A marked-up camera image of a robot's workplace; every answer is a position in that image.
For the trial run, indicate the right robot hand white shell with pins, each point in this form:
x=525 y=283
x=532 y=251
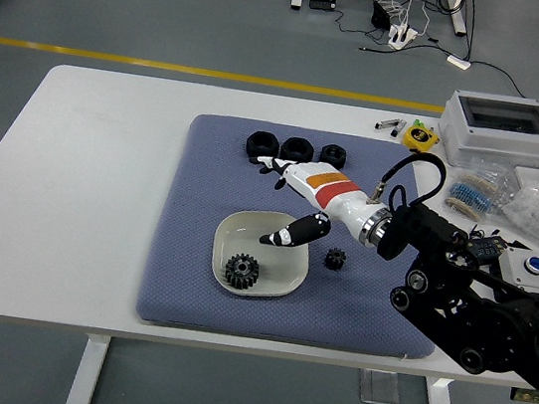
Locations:
x=331 y=193

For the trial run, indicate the small black gear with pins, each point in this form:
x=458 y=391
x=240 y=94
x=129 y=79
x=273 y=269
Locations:
x=335 y=259

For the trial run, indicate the large black gear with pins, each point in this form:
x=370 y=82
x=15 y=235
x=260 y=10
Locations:
x=242 y=271

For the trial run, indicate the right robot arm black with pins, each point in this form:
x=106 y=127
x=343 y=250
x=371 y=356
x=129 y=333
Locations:
x=485 y=313

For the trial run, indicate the small black hex nut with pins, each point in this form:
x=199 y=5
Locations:
x=325 y=157

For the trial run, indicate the large black hex nut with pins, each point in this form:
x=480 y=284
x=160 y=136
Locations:
x=253 y=145
x=288 y=150

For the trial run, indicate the grey electrical box clear lid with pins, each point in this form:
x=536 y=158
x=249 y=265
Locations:
x=484 y=142

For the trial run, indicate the grey coloured push-button box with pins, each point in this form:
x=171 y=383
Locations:
x=520 y=272

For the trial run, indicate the black silver marker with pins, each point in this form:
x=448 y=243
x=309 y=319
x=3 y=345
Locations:
x=398 y=128
x=385 y=125

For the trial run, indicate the white square plate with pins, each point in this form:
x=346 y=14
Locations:
x=279 y=276

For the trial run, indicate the yellow tape measure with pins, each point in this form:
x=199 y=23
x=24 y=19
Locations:
x=419 y=138

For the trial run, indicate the green small cap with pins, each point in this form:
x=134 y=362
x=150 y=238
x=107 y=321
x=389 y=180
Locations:
x=418 y=123

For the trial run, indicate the blue-grey quilted mat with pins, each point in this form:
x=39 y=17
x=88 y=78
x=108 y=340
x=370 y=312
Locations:
x=199 y=202

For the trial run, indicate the blue resistor tape roll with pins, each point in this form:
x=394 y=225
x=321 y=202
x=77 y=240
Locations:
x=471 y=195

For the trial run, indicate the clear plastic bag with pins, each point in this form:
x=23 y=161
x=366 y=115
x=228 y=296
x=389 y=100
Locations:
x=496 y=176

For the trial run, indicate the black digital display module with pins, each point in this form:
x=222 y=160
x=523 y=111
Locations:
x=488 y=249

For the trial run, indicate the white power strip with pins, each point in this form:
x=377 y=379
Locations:
x=402 y=34

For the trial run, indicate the white small adapter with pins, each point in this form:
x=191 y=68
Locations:
x=458 y=62

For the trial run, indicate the black power adapter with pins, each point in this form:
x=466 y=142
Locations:
x=381 y=16

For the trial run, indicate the clear plastic floor plate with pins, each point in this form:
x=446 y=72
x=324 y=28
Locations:
x=379 y=388

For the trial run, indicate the white table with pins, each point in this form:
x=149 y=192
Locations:
x=79 y=160

